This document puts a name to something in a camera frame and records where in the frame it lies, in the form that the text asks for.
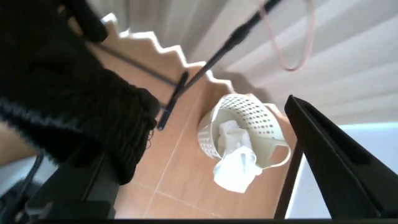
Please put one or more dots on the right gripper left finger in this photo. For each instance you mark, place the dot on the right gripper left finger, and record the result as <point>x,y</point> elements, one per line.
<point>77,193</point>

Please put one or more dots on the white garment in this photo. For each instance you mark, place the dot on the white garment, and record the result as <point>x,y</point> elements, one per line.
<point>236,168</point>

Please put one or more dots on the black shorts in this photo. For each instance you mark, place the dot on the black shorts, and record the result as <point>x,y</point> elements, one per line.
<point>62,93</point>

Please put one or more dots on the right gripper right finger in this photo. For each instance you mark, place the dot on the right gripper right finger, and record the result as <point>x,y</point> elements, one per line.
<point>348,180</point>

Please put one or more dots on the white laundry basket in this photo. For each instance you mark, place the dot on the white laundry basket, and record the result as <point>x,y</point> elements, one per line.
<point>248,112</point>

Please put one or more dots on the pink clothes hanger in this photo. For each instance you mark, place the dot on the pink clothes hanger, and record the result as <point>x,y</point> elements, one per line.
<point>311,31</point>

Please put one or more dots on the black clothes rack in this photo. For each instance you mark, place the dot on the black clothes rack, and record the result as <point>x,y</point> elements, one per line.
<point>236,37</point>

